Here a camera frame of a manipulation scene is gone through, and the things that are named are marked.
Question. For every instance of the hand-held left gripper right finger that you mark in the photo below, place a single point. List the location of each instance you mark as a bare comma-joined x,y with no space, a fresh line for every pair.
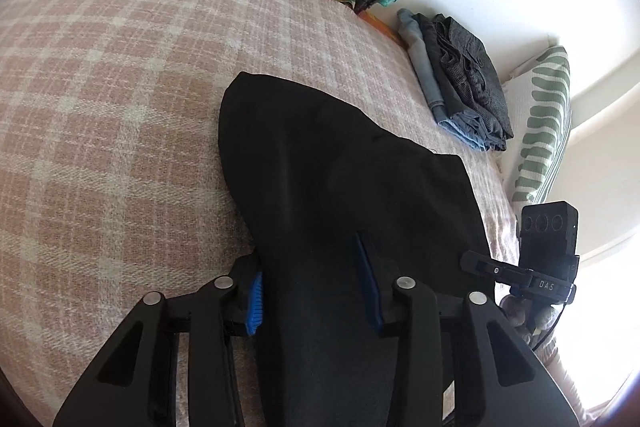
369,289

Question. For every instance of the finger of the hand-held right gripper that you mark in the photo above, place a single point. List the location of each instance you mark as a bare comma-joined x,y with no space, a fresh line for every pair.
492,268

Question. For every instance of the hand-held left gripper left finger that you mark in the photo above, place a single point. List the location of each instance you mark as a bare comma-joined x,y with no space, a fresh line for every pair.
255,302

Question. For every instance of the black pants with yellow print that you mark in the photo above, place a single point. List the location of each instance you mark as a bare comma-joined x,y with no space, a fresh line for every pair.
325,182

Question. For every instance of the person's right hand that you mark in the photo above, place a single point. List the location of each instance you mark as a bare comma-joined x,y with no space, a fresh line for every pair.
515,311

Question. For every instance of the green striped white pillow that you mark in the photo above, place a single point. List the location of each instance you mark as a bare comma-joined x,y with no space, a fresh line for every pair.
540,132

